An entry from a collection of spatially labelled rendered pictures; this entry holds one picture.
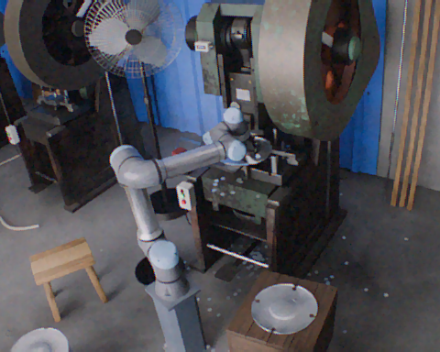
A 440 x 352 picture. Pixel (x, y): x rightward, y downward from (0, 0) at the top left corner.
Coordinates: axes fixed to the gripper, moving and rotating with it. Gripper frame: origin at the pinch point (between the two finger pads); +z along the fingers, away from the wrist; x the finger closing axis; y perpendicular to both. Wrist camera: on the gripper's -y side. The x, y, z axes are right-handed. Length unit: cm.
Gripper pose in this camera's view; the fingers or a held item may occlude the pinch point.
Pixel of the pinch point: (250, 161)
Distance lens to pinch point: 214.4
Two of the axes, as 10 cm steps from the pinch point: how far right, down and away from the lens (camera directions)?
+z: 3.1, 5.5, 7.7
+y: 8.5, 2.1, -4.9
